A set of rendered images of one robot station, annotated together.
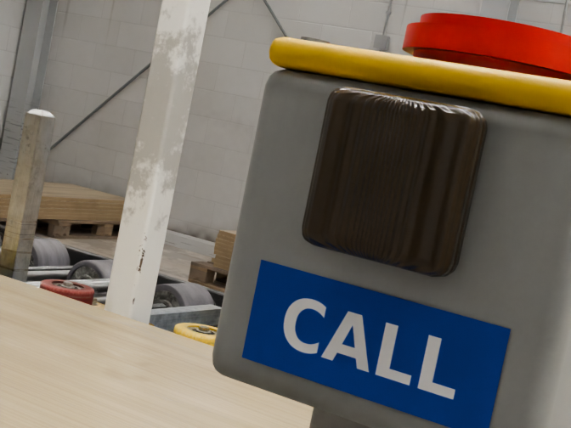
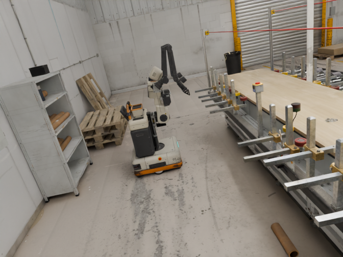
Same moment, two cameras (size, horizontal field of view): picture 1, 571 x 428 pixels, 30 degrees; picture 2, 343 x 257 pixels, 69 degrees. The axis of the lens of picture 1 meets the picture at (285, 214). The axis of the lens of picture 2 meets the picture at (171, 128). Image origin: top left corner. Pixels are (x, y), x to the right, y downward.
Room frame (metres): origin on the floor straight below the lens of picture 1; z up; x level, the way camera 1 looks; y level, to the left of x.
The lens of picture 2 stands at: (-1.52, -1.42, 1.78)
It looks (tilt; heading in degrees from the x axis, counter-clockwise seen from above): 21 degrees down; 59
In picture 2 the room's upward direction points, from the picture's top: 12 degrees counter-clockwise
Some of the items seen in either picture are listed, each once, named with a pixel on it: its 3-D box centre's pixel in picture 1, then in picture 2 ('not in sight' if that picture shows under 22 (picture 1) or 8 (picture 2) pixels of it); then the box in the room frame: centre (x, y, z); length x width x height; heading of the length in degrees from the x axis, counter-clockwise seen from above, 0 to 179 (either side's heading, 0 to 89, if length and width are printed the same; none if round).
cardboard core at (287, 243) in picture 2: not in sight; (284, 239); (-0.13, -0.48, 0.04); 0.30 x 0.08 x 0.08; 60
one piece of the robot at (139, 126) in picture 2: not in sight; (144, 129); (-0.19, 1.59, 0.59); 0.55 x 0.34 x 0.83; 60
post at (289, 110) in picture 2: not in sight; (289, 136); (-0.03, -0.48, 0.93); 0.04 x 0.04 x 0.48; 60
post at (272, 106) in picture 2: not in sight; (273, 131); (0.10, -0.26, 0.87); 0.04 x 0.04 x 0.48; 60
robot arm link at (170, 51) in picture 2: not in sight; (172, 63); (0.18, 1.13, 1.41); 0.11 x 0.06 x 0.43; 59
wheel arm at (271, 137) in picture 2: not in sight; (264, 139); (-0.01, -0.25, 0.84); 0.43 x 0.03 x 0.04; 150
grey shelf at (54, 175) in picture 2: not in sight; (53, 133); (-1.23, 2.24, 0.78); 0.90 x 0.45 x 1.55; 60
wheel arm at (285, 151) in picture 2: not in sight; (273, 153); (-0.17, -0.45, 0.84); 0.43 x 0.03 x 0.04; 150
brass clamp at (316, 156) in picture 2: not in sight; (313, 151); (-0.16, -0.72, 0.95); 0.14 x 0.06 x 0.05; 60
